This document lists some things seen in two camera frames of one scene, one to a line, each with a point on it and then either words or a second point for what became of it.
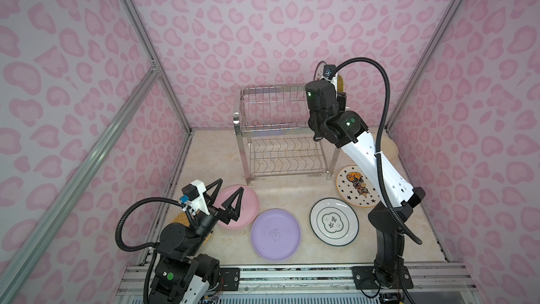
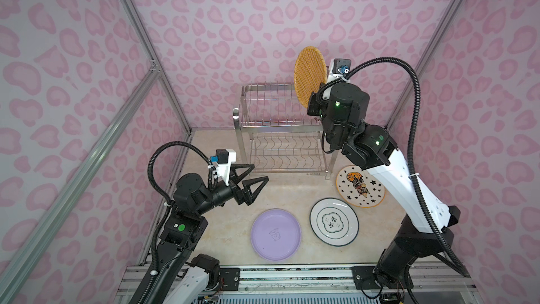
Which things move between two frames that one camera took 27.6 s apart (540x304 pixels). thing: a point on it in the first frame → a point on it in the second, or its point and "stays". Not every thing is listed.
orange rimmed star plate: [354, 186] stays
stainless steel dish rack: [274, 138] stays
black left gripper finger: [228, 204] → [249, 196]
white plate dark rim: [334, 222] stays
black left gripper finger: [210, 199] → [234, 179]
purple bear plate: [275, 234] stays
